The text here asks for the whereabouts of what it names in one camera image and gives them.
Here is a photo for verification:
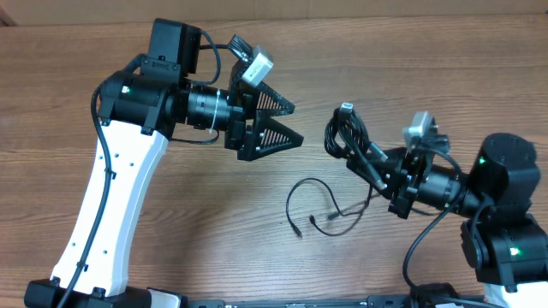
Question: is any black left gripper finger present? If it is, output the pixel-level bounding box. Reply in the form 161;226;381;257
256;81;295;116
237;111;304;161

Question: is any thin black cable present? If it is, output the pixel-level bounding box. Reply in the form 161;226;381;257
284;177;378;239

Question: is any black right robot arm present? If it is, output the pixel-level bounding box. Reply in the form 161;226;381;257
347;133;547;307

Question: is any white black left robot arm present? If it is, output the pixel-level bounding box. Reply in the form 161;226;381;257
24;19;303;307

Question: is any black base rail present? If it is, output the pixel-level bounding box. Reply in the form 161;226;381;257
106;293;487;308

